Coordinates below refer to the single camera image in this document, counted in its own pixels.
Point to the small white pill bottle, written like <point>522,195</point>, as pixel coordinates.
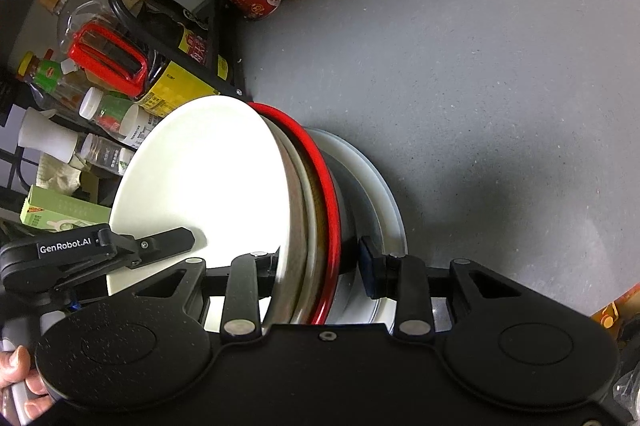
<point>121,119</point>

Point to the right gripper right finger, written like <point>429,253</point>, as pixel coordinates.
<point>380,273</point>

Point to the cream bowl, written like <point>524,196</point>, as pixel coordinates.
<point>306,225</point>
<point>214,167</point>

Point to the clear spice jar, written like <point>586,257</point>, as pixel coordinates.
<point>105,154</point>

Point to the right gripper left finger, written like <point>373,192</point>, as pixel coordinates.
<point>266,268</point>

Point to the white cap oil dispenser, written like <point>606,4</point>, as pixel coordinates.
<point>40,133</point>

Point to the white deep plate Sweet print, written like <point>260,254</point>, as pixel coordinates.
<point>368,208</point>

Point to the green label sauce bottle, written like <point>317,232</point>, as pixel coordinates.
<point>51,85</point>

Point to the large soy sauce bottle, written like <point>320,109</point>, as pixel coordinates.
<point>171,12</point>

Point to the person's left hand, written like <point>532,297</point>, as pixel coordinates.
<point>16,367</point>

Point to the green carton box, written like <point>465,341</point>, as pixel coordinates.
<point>52,211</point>

